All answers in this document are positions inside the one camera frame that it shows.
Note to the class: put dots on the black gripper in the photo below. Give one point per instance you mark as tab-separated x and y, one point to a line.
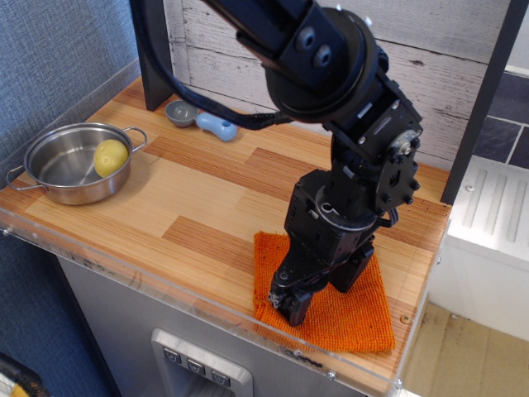
330	243

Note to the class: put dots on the orange knitted cloth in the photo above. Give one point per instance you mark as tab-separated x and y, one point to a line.
356	321

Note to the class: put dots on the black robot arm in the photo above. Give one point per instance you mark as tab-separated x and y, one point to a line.
323	65

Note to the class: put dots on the yellow object at corner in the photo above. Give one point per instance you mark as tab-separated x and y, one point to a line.
18	391

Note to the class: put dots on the silver dispenser panel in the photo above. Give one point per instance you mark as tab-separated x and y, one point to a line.
187	369

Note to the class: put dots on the white ribbed side cabinet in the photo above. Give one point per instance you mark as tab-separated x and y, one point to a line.
482	267

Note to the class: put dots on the grey and blue scoop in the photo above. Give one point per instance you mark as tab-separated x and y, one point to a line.
183	114

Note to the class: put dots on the yellow potato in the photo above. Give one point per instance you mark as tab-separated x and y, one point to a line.
109	156

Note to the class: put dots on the stainless steel pot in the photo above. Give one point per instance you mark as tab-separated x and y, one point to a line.
61	162

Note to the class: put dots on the clear acrylic table guard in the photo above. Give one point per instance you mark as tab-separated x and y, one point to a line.
124	303

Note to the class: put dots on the dark left shelf post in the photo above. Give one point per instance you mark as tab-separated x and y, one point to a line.
156	90

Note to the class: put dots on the dark shelf post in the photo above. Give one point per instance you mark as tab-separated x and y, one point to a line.
507	36
156	90

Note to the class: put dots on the dark right shelf post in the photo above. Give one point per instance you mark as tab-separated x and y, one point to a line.
507	36

